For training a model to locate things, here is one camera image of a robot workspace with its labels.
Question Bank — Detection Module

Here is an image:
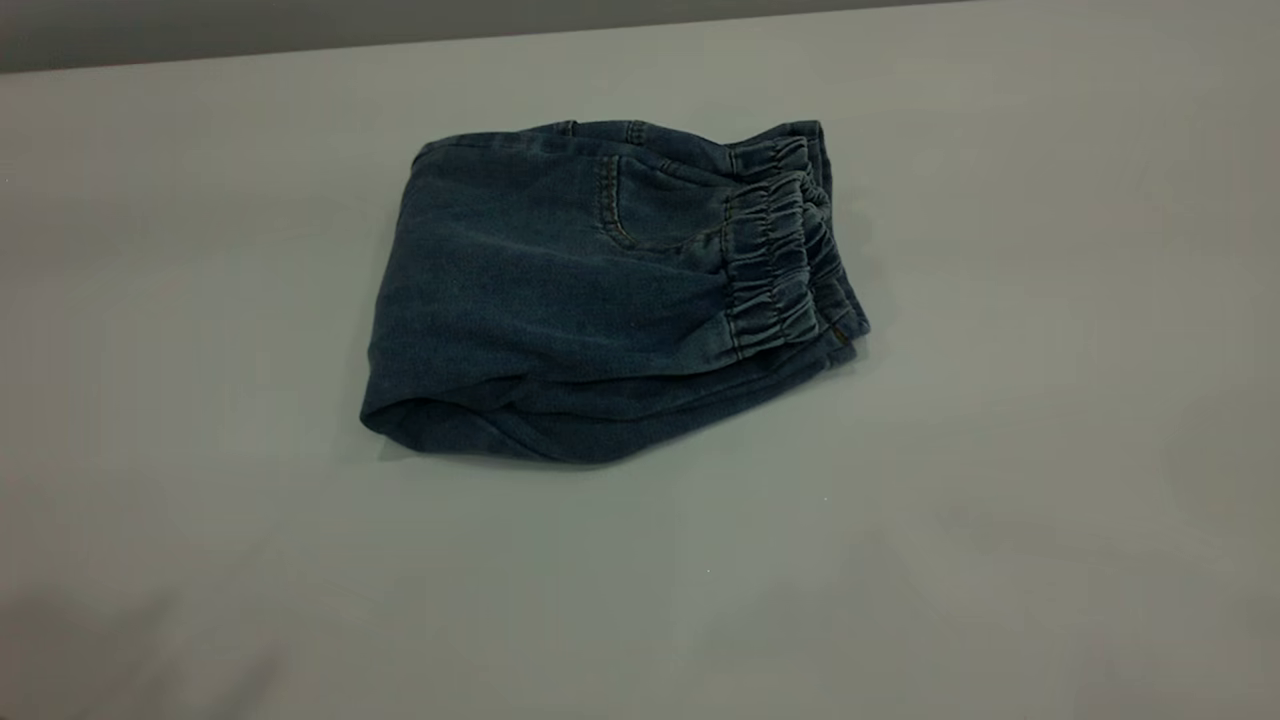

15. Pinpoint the blue denim shorts basketball print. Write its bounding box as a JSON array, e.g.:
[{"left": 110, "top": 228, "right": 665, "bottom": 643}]
[{"left": 360, "top": 118, "right": 871, "bottom": 466}]

